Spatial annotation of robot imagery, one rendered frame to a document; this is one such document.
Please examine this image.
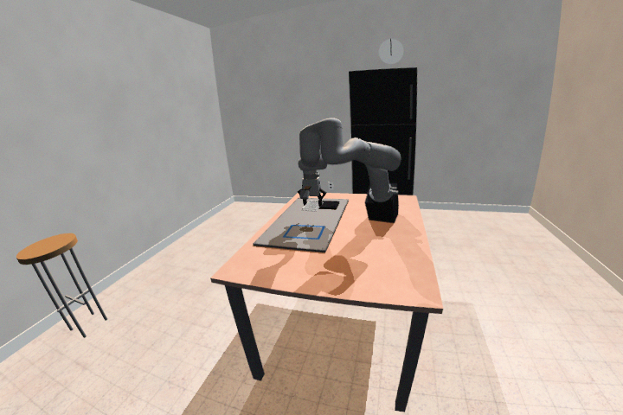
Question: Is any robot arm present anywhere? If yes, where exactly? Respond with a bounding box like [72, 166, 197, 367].
[299, 118, 401, 202]

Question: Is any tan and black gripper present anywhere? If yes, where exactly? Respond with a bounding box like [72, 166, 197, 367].
[302, 177, 326, 207]

